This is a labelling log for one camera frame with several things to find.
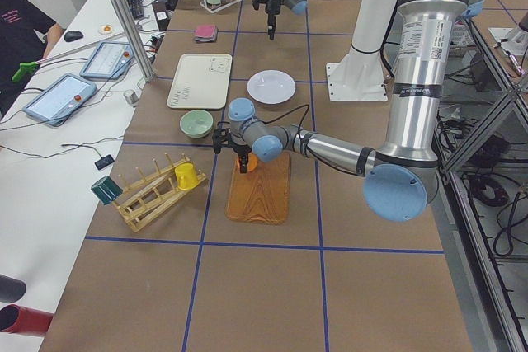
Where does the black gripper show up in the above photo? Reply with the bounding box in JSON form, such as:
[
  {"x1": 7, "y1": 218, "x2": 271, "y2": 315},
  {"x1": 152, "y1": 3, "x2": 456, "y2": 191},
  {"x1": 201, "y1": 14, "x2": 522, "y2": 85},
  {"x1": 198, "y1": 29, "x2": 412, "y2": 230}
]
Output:
[
  {"x1": 231, "y1": 142, "x2": 252, "y2": 173},
  {"x1": 265, "y1": 0, "x2": 281, "y2": 40}
]

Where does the orange fruit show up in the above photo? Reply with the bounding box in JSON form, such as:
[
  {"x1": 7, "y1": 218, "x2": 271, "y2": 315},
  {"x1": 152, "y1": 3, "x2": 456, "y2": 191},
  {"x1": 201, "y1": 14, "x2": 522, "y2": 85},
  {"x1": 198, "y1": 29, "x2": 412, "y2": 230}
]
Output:
[{"x1": 235, "y1": 153, "x2": 258, "y2": 173}]

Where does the white round plate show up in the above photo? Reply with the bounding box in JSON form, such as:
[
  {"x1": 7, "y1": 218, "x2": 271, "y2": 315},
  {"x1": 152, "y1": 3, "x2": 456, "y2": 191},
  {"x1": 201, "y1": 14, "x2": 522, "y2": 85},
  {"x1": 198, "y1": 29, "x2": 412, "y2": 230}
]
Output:
[{"x1": 247, "y1": 70, "x2": 296, "y2": 105}]

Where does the cream bear tray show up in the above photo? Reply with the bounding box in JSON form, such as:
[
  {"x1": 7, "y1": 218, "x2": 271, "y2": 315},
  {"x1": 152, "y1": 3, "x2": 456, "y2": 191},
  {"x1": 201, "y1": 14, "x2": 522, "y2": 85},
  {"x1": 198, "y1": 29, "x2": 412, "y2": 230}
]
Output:
[{"x1": 167, "y1": 54, "x2": 233, "y2": 110}]

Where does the brown wooden board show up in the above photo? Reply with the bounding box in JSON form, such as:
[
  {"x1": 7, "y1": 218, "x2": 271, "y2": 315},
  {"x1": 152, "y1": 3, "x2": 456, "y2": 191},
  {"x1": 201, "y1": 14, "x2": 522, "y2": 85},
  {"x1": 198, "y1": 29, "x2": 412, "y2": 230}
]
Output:
[{"x1": 225, "y1": 152, "x2": 290, "y2": 225}]

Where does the light green bowl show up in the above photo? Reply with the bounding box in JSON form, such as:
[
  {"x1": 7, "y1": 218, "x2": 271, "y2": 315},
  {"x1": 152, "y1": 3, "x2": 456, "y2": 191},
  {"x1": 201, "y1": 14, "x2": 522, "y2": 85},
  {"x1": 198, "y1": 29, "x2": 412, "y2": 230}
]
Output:
[{"x1": 179, "y1": 110, "x2": 214, "y2": 138}]

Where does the yellow cup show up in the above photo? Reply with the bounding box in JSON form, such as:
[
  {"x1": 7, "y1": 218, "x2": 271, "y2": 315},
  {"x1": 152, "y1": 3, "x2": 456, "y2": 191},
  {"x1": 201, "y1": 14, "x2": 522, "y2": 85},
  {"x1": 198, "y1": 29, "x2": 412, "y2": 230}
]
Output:
[{"x1": 174, "y1": 162, "x2": 199, "y2": 190}]

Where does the pink sponge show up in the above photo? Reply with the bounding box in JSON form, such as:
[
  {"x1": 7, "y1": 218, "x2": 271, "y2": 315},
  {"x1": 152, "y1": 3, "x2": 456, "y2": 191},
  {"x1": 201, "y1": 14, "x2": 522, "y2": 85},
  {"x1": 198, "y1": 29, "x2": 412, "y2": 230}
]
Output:
[{"x1": 194, "y1": 24, "x2": 217, "y2": 41}]

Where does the wooden cup drying rack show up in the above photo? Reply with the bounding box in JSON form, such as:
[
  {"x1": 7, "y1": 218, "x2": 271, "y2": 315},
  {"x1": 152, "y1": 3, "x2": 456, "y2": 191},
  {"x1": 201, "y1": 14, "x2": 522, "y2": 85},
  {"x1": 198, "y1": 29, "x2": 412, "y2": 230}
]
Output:
[{"x1": 112, "y1": 153, "x2": 207, "y2": 232}]

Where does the small metal cylinder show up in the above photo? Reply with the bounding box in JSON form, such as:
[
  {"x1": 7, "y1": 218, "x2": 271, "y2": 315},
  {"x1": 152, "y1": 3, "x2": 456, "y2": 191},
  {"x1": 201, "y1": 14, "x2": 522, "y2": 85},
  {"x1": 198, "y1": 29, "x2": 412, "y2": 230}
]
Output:
[{"x1": 123, "y1": 89, "x2": 139, "y2": 107}]

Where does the dark green cup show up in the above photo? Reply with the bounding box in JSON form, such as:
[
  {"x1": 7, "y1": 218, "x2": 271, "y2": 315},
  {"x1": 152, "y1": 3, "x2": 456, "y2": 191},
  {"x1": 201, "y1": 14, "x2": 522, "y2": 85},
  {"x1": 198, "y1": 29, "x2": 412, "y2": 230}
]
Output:
[{"x1": 91, "y1": 176, "x2": 123, "y2": 205}]

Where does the small black device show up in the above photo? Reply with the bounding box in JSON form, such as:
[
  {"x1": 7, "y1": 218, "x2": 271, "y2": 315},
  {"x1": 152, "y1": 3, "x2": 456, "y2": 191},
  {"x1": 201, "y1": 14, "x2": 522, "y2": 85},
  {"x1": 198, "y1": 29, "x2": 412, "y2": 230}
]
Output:
[{"x1": 94, "y1": 155, "x2": 115, "y2": 171}]

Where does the teach pendant tablet far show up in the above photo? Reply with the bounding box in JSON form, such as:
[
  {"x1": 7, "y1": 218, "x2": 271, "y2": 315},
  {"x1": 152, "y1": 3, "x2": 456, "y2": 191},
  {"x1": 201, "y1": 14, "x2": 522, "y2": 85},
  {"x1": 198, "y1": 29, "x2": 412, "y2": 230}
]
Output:
[{"x1": 79, "y1": 40, "x2": 134, "y2": 80}]

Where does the teach pendant tablet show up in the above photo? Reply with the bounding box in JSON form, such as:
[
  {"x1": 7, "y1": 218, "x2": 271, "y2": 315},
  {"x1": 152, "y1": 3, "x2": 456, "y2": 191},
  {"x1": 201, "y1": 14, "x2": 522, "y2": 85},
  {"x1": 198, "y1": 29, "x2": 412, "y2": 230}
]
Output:
[
  {"x1": 22, "y1": 73, "x2": 97, "y2": 127},
  {"x1": 79, "y1": 40, "x2": 134, "y2": 80}
]

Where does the teach pendant tablet near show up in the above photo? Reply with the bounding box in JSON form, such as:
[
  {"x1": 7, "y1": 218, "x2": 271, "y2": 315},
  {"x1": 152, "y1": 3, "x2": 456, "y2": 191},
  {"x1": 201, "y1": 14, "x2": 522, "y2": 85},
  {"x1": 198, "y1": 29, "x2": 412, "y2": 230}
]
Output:
[{"x1": 22, "y1": 73, "x2": 97, "y2": 127}]

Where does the black computer mouse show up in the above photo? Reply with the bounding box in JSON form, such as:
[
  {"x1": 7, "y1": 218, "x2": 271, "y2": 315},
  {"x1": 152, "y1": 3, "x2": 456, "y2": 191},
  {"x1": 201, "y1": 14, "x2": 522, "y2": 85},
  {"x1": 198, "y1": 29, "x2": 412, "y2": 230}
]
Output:
[{"x1": 64, "y1": 30, "x2": 84, "y2": 43}]

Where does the seated person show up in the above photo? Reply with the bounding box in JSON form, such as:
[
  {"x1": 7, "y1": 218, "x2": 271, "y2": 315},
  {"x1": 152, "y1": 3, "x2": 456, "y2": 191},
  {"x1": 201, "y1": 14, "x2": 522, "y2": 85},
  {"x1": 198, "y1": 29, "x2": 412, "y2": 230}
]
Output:
[{"x1": 1, "y1": 0, "x2": 64, "y2": 115}]

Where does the red cylinder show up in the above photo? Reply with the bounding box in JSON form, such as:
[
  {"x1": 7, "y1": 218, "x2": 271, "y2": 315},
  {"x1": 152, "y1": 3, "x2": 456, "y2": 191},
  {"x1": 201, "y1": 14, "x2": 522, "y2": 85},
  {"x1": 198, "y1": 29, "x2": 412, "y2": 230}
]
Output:
[{"x1": 1, "y1": 304, "x2": 54, "y2": 336}]

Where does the black camera bracket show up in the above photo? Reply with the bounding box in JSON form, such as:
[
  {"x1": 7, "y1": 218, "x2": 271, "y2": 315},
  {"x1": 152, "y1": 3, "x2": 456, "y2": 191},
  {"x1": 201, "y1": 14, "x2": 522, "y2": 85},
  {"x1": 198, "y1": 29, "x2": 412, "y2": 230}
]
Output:
[
  {"x1": 212, "y1": 121, "x2": 234, "y2": 154},
  {"x1": 252, "y1": 0, "x2": 267, "y2": 11}
]

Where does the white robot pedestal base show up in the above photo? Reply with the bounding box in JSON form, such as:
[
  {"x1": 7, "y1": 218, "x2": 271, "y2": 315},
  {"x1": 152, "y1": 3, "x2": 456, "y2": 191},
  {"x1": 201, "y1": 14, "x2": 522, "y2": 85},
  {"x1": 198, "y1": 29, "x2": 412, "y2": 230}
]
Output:
[{"x1": 326, "y1": 0, "x2": 397, "y2": 101}]

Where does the aluminium frame post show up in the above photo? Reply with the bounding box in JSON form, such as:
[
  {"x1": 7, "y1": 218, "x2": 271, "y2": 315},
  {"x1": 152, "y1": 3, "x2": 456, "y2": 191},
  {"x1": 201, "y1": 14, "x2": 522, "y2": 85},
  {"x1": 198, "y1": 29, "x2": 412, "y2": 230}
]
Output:
[{"x1": 110, "y1": 0, "x2": 154, "y2": 82}]

